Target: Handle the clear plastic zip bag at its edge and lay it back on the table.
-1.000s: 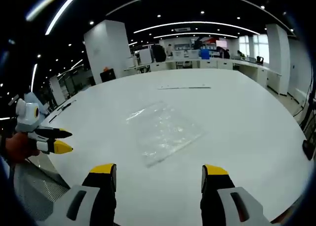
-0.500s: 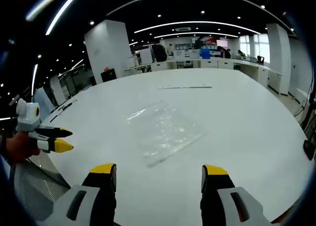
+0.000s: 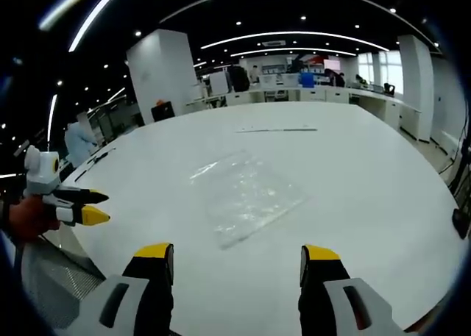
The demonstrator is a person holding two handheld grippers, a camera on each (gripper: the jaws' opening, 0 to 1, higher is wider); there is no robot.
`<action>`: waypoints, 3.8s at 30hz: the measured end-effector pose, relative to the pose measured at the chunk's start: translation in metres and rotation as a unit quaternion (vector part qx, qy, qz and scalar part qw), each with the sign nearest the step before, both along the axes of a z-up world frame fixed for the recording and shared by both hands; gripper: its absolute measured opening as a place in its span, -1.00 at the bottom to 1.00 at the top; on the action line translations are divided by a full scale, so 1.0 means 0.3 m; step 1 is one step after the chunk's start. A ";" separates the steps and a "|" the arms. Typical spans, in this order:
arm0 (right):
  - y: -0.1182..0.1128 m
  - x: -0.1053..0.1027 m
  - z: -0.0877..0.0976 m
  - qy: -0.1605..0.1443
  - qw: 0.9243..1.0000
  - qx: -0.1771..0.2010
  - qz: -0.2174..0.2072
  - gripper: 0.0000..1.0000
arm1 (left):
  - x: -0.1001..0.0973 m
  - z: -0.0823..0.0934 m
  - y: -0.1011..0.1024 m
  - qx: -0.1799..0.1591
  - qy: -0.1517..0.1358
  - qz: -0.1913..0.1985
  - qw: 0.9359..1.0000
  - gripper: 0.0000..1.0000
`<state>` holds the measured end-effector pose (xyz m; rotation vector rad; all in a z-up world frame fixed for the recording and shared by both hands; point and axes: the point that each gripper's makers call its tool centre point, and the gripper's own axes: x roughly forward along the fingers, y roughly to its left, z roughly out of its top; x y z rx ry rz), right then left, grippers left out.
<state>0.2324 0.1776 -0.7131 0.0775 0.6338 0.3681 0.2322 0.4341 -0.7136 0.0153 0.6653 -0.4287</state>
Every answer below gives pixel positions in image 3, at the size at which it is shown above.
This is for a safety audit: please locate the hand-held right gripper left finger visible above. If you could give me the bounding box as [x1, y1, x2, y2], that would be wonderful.
[75, 242, 174, 336]

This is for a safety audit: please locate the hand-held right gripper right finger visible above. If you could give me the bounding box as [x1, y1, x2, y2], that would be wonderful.
[298, 244, 406, 336]

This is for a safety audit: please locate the clear plastic food packaging bag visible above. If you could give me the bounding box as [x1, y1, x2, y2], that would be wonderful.
[188, 149, 312, 250]

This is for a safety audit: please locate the black pen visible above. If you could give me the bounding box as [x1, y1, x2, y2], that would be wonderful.
[87, 147, 117, 164]

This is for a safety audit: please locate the black box with orange top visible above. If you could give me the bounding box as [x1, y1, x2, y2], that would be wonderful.
[150, 99, 176, 123]

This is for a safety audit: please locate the white square pillar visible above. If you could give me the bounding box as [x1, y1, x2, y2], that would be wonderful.
[126, 29, 202, 125]

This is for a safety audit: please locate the long clear strip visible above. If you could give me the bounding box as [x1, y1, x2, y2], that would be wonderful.
[234, 127, 318, 134]

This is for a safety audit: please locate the white counter row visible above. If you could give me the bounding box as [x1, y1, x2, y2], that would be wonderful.
[185, 84, 422, 140]

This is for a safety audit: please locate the black backpack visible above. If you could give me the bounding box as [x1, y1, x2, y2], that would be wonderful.
[228, 65, 251, 93]

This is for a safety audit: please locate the white pillar by window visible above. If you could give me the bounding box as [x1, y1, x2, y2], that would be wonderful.
[397, 35, 436, 143]

